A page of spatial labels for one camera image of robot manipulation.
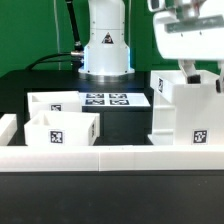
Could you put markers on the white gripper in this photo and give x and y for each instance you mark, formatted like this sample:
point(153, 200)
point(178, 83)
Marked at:
point(190, 30)

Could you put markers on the white drawer cabinet box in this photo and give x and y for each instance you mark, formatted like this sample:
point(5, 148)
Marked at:
point(186, 114)

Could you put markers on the white drawer tray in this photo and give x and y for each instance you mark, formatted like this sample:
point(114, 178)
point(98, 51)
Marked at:
point(49, 128)
point(69, 101)

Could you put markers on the white front drawer tray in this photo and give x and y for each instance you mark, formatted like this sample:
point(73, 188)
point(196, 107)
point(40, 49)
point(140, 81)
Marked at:
point(49, 128)

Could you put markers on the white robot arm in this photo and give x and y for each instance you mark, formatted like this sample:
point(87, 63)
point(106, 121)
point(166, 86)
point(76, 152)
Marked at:
point(107, 55)

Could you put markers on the white marker sheet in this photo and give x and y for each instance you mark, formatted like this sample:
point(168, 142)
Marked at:
point(114, 99)

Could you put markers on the white fence wall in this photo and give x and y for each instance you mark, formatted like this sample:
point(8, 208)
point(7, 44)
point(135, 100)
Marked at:
point(103, 158)

